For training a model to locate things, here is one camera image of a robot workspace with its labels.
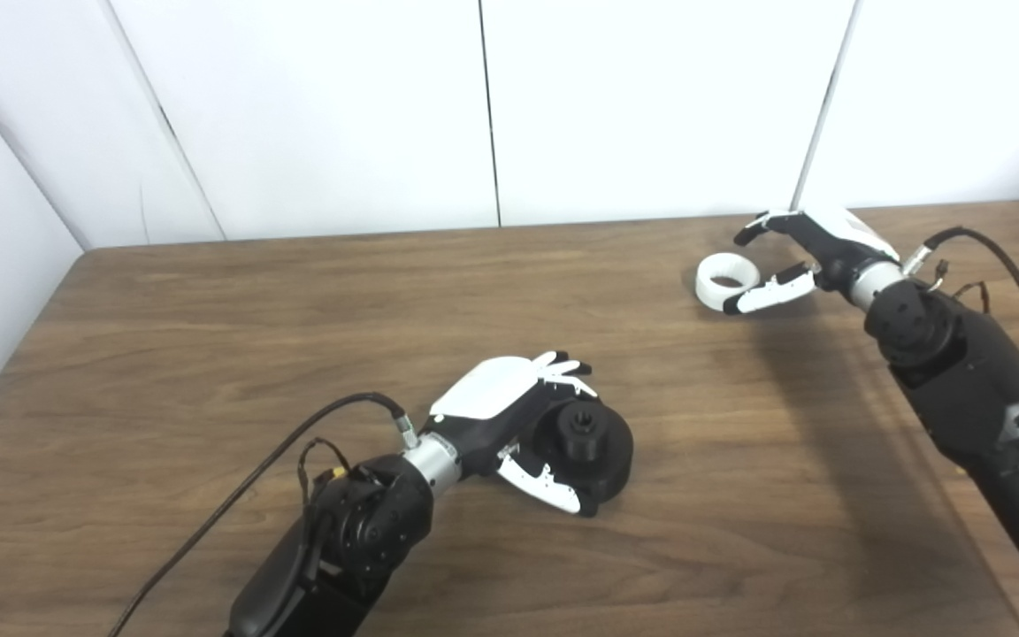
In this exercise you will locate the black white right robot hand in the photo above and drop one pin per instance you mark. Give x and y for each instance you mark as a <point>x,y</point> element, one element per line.
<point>846,248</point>

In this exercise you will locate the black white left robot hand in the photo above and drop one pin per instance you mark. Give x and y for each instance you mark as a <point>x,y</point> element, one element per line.
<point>492,398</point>

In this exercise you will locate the round black plastic part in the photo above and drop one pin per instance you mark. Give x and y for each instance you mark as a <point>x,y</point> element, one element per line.
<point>602,451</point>

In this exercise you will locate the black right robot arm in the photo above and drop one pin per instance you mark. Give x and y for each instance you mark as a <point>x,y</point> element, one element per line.
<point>978,380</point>

